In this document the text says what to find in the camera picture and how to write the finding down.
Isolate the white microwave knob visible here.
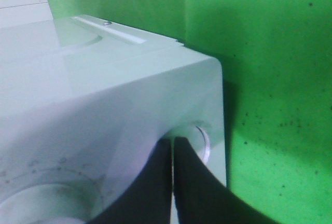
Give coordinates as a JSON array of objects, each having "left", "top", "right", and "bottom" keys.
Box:
[{"left": 1, "top": 184, "right": 103, "bottom": 223}]

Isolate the green table cloth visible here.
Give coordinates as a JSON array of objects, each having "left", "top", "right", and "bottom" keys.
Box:
[{"left": 48, "top": 0, "right": 331, "bottom": 223}]

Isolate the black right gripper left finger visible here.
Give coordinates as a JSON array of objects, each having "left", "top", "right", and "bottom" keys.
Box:
[{"left": 89, "top": 138, "right": 172, "bottom": 224}]

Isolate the white microwave oven body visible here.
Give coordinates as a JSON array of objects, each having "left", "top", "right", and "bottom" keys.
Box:
[{"left": 1, "top": 15, "right": 226, "bottom": 211}]

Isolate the round white door-release button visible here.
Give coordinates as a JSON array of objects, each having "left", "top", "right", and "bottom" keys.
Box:
[{"left": 165, "top": 123, "right": 211, "bottom": 165}]

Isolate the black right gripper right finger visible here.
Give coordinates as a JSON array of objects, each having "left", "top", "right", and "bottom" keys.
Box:
[{"left": 174, "top": 137, "right": 277, "bottom": 224}]

